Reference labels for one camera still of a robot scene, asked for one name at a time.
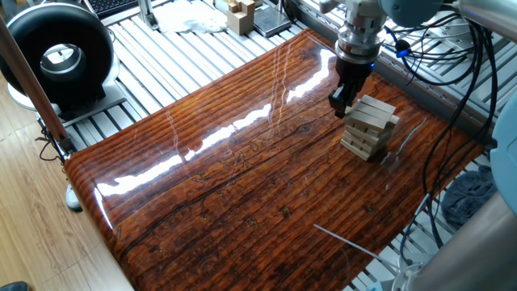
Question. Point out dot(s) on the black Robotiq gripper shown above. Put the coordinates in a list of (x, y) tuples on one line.
[(352, 70)]

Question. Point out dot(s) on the wooden Jenga block tower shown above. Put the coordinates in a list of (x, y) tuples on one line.
[(365, 135)]

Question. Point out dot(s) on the silver UR5 robot arm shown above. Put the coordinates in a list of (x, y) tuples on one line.
[(412, 10)]

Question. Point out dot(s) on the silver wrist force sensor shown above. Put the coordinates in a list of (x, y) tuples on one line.
[(359, 40)]

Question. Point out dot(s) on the dark grey flat scale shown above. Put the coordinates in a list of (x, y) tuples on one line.
[(270, 20)]

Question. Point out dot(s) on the wooden block puzzle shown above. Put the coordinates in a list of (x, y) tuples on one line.
[(240, 22)]

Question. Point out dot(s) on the glossy wood grain table cover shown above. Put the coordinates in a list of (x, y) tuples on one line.
[(242, 182)]

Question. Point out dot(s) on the grey blue towel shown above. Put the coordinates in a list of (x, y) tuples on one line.
[(468, 198)]

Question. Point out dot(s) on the white cloth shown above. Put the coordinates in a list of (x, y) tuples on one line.
[(186, 18)]

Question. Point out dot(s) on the black keyboard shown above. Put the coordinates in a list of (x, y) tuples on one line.
[(113, 6)]

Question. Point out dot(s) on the white rounded foot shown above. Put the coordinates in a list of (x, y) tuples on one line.
[(72, 198)]

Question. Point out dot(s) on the grey aluminium edge rail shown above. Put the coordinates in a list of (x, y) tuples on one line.
[(424, 95)]

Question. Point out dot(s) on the short aluminium post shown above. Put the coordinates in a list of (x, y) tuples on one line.
[(147, 14)]

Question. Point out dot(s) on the brown post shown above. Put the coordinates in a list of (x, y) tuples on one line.
[(30, 87)]

